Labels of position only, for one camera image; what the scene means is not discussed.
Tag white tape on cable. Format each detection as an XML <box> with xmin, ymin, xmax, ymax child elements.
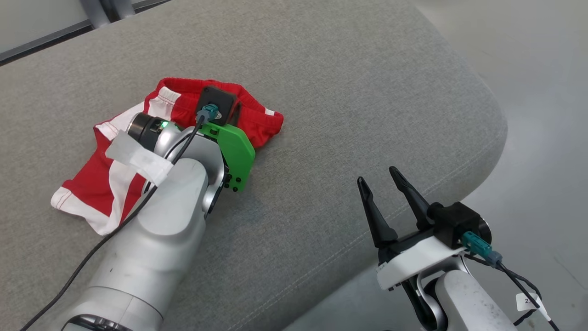
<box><xmin>105</xmin><ymin>130</ymin><xmax>175</xmax><ymax>187</ymax></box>

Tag grey window frame post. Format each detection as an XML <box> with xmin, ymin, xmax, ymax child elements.
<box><xmin>80</xmin><ymin>0</ymin><xmax>136</xmax><ymax>29</ymax></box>

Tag teal left camera connector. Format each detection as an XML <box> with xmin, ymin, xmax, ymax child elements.
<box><xmin>196</xmin><ymin>104</ymin><xmax>219</xmax><ymax>125</ymax></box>

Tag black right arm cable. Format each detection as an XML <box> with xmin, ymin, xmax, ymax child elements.
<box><xmin>464</xmin><ymin>253</ymin><xmax>561</xmax><ymax>331</ymax></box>

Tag white cable label tag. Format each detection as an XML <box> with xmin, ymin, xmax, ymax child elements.
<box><xmin>515</xmin><ymin>292</ymin><xmax>552</xmax><ymax>322</ymax></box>

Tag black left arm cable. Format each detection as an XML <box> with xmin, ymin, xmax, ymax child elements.
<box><xmin>18</xmin><ymin>115</ymin><xmax>205</xmax><ymax>331</ymax></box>

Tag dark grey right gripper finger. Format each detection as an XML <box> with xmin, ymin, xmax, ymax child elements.
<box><xmin>389</xmin><ymin>166</ymin><xmax>435</xmax><ymax>231</ymax></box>
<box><xmin>357</xmin><ymin>177</ymin><xmax>398</xmax><ymax>249</ymax></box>

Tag grey fabric sofa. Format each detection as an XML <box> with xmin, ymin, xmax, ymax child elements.
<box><xmin>0</xmin><ymin>0</ymin><xmax>508</xmax><ymax>331</ymax></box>

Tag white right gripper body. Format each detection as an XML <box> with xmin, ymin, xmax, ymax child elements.
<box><xmin>376</xmin><ymin>228</ymin><xmax>465</xmax><ymax>291</ymax></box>

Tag teal camera connector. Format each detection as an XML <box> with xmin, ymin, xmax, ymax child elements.
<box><xmin>196</xmin><ymin>104</ymin><xmax>219</xmax><ymax>125</ymax></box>
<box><xmin>461</xmin><ymin>231</ymin><xmax>503</xmax><ymax>268</ymax></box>

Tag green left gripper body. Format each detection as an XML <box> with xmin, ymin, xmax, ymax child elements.
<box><xmin>198</xmin><ymin>121</ymin><xmax>256</xmax><ymax>193</ymax></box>

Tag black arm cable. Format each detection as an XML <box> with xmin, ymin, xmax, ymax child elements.
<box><xmin>464</xmin><ymin>253</ymin><xmax>561</xmax><ymax>331</ymax></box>
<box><xmin>18</xmin><ymin>115</ymin><xmax>205</xmax><ymax>331</ymax></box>

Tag red shorts with white stripe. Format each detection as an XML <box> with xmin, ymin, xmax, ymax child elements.
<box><xmin>51</xmin><ymin>77</ymin><xmax>284</xmax><ymax>236</ymax></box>

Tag teal right camera connector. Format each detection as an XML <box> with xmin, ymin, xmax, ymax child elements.
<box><xmin>461</xmin><ymin>231</ymin><xmax>503</xmax><ymax>268</ymax></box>

